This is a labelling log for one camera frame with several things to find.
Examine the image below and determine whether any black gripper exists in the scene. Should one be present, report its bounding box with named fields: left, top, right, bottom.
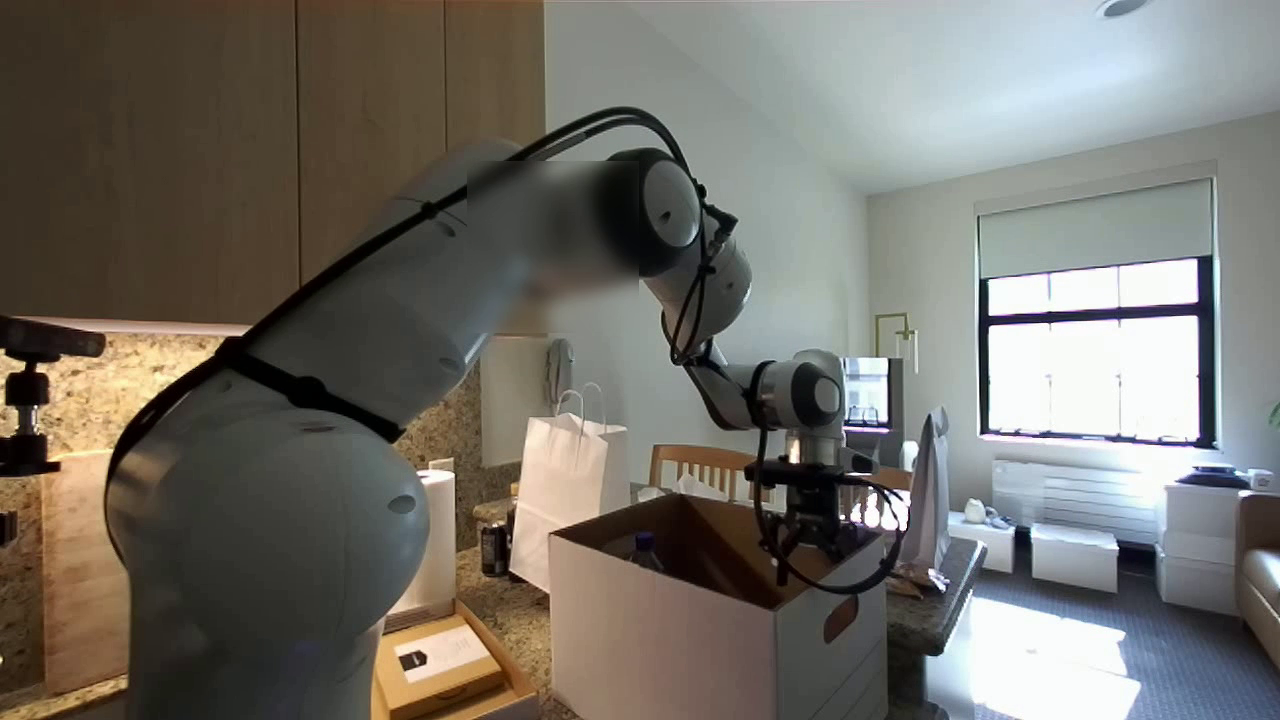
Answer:
left=785, top=479, right=852, bottom=583

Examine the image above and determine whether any small white storage box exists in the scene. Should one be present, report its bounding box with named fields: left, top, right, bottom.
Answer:
left=948, top=510, right=1021, bottom=575

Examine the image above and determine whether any white cardboard box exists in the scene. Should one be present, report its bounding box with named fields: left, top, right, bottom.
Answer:
left=547, top=494, right=891, bottom=720

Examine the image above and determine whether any wide white storage box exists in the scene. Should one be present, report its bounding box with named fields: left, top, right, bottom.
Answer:
left=1029, top=522, right=1123, bottom=595

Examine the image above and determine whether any brown box with white label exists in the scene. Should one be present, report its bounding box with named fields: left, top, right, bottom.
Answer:
left=370, top=604, right=517, bottom=720

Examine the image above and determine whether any dark dining table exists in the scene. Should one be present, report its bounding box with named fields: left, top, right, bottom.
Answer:
left=882, top=534, right=990, bottom=661

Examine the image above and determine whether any flat screen television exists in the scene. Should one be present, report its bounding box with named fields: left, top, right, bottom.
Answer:
left=836, top=353, right=894, bottom=434

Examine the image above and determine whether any white paper bag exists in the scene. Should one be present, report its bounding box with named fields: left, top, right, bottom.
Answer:
left=508, top=408, right=630, bottom=595

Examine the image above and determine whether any white radiator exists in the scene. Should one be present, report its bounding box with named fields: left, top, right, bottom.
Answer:
left=988, top=455, right=1176, bottom=547

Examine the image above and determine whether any dark jar with cork lid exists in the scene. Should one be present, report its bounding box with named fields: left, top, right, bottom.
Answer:
left=481, top=518, right=517, bottom=579

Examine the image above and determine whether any black framed window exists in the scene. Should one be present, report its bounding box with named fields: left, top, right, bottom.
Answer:
left=975, top=252, right=1219, bottom=453

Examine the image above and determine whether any white paper towel roll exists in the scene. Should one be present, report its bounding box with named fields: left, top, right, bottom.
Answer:
left=385, top=465, right=461, bottom=621

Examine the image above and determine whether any white drawer chest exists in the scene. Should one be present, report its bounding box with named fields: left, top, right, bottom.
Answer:
left=1155, top=476, right=1255, bottom=621

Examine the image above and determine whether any black flat item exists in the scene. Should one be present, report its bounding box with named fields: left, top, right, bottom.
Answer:
left=1176, top=460, right=1255, bottom=494

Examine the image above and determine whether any half open roller blind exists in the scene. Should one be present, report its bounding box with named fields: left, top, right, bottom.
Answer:
left=971, top=176, right=1225, bottom=279

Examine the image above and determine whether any beige sofa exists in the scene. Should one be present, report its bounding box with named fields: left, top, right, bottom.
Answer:
left=1236, top=494, right=1280, bottom=671

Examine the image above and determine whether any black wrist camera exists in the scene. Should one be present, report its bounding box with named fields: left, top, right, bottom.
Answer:
left=740, top=455, right=858, bottom=487

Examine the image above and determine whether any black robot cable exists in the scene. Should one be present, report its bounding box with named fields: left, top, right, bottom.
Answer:
left=222, top=104, right=912, bottom=602

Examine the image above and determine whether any wooden wall cabinet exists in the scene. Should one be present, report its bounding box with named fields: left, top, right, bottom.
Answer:
left=0, top=0, right=553, bottom=337

